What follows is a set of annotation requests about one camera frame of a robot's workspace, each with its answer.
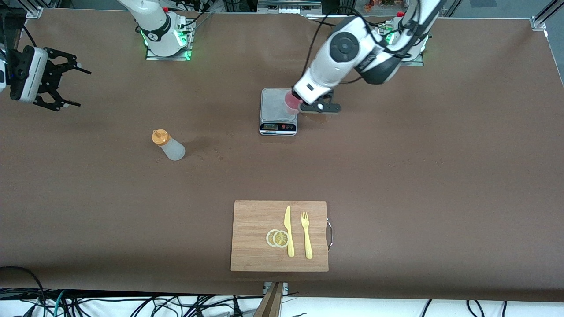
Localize silver digital kitchen scale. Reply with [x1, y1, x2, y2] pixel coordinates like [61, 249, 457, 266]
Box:
[259, 88, 299, 136]

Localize wooden cutting board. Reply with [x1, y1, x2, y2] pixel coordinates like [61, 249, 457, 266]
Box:
[230, 200, 330, 272]

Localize teal floor cable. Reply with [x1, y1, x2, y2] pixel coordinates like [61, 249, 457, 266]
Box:
[52, 290, 67, 317]

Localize wooden beam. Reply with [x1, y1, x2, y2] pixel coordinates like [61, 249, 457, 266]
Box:
[253, 282, 285, 317]

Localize pink plastic cup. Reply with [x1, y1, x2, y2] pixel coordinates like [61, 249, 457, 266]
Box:
[283, 89, 304, 116]

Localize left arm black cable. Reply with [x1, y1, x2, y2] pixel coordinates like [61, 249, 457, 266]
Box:
[303, 5, 426, 85]

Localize aluminium frame corner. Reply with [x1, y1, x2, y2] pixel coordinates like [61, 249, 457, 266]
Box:
[24, 0, 45, 19]

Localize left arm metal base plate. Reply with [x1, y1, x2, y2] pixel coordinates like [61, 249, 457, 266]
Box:
[378, 26, 424, 66]

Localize translucent sauce bottle orange cap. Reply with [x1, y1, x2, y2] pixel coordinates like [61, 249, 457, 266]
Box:
[152, 129, 186, 161]

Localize brown paper table cover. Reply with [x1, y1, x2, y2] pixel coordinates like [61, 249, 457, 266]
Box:
[0, 8, 564, 303]

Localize black floor cable loop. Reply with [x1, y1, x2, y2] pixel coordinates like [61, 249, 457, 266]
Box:
[0, 266, 47, 317]

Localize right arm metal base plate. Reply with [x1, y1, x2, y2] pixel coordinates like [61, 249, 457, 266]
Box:
[145, 20, 193, 61]

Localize yellow plastic fork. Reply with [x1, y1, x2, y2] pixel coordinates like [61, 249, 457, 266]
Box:
[301, 211, 313, 260]

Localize yellow plastic knife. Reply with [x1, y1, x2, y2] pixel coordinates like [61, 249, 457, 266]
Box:
[284, 206, 295, 258]

